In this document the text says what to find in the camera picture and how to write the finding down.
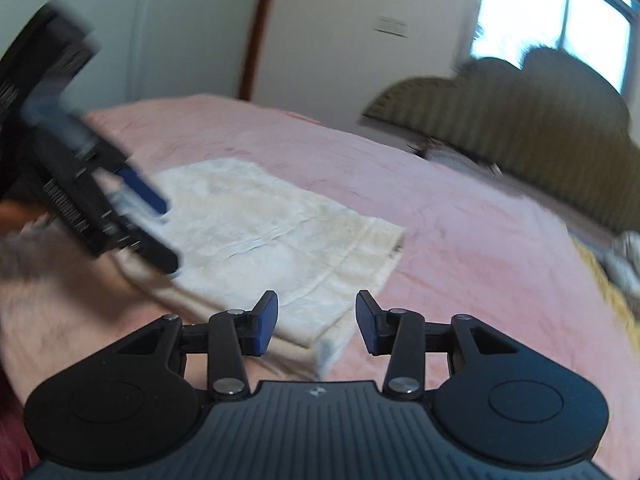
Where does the dark red clothing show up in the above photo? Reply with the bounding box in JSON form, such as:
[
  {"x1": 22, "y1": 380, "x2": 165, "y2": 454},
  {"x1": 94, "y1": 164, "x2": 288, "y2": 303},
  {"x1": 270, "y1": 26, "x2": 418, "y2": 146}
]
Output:
[{"x1": 0, "y1": 360, "x2": 38, "y2": 471}]

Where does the white cream towel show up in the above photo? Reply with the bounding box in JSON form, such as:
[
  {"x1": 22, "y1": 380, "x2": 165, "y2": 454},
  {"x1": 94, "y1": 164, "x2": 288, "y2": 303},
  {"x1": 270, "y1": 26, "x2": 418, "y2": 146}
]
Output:
[{"x1": 112, "y1": 157, "x2": 406, "y2": 381}]

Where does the white wall label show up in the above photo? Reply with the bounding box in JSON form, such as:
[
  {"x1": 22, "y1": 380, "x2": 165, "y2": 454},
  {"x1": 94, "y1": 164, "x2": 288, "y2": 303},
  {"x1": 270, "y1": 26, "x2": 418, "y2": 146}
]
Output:
[{"x1": 375, "y1": 16, "x2": 408, "y2": 37}]

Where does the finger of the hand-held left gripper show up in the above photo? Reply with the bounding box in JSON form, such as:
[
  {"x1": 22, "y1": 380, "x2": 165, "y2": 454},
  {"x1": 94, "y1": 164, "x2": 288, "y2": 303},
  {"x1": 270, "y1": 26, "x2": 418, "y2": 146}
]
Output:
[
  {"x1": 114, "y1": 164, "x2": 172, "y2": 220},
  {"x1": 107, "y1": 209, "x2": 182, "y2": 277}
]

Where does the white printed pillow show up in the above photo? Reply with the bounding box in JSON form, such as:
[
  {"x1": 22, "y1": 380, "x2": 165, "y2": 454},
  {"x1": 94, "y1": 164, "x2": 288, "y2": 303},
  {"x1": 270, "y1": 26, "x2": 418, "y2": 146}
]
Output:
[{"x1": 604, "y1": 232, "x2": 640, "y2": 301}]

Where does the window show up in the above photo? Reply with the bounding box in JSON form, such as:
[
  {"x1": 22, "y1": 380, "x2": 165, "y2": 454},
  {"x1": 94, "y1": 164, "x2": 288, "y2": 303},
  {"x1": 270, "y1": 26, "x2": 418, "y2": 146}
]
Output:
[{"x1": 470, "y1": 0, "x2": 640, "y2": 93}]

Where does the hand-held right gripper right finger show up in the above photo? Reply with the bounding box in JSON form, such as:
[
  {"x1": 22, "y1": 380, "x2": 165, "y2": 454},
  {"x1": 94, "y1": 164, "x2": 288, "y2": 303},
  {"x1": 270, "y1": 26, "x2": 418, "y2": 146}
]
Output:
[{"x1": 354, "y1": 289, "x2": 521, "y2": 402}]

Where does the pink blanket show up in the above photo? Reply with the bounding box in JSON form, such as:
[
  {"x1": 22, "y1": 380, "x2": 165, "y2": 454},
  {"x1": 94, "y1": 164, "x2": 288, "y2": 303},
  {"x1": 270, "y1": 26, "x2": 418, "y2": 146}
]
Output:
[{"x1": 0, "y1": 92, "x2": 640, "y2": 466}]

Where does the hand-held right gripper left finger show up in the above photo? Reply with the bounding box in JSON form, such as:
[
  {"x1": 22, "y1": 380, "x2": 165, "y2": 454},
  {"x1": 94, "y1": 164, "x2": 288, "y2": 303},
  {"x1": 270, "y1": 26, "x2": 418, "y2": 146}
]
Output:
[{"x1": 112, "y1": 290, "x2": 279, "y2": 402}]

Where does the olive striped headboard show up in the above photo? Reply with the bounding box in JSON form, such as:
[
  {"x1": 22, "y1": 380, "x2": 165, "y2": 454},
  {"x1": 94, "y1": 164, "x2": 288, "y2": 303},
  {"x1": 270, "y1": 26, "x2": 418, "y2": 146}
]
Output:
[{"x1": 360, "y1": 47, "x2": 640, "y2": 233}]

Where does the person's left hand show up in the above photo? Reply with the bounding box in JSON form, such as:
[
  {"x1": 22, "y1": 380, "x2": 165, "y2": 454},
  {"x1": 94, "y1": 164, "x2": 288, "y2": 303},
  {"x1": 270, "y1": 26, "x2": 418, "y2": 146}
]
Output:
[{"x1": 0, "y1": 200, "x2": 38, "y2": 235}]

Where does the brown wooden door frame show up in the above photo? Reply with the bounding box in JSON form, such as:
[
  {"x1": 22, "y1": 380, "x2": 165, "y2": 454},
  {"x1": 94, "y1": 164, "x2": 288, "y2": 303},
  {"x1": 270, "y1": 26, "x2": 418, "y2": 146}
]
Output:
[{"x1": 239, "y1": 0, "x2": 281, "y2": 102}]

